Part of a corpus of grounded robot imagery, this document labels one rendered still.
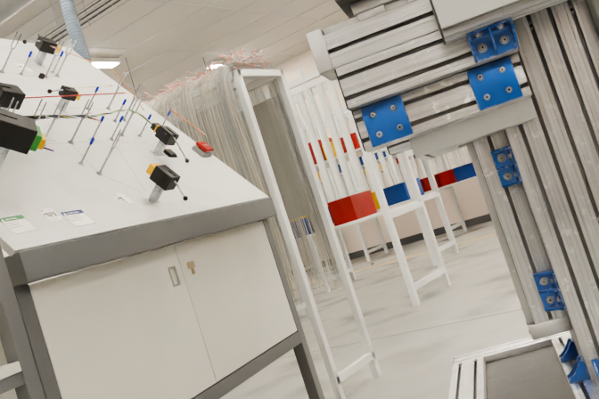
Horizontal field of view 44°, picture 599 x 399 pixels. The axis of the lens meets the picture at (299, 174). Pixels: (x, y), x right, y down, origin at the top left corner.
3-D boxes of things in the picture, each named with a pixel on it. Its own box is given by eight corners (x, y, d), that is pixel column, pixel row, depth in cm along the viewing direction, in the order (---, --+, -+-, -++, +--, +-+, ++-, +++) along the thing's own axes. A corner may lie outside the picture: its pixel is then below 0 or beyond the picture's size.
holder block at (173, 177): (171, 220, 201) (188, 191, 198) (139, 194, 205) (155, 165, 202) (181, 218, 205) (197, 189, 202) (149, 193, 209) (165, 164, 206)
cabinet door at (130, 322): (217, 382, 202) (174, 244, 205) (84, 468, 152) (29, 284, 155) (211, 383, 203) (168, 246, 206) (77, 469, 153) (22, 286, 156)
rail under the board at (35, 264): (277, 215, 257) (271, 197, 258) (28, 282, 149) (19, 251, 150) (264, 219, 260) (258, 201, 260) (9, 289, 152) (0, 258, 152)
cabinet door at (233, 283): (299, 329, 252) (264, 220, 255) (219, 381, 202) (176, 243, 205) (292, 331, 253) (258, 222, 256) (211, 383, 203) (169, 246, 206)
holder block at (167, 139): (165, 145, 234) (171, 134, 233) (154, 135, 236) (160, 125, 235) (174, 145, 238) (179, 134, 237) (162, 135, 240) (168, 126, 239)
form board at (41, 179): (11, 257, 151) (14, 250, 150) (-262, 10, 181) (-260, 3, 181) (266, 200, 259) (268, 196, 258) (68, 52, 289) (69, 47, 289)
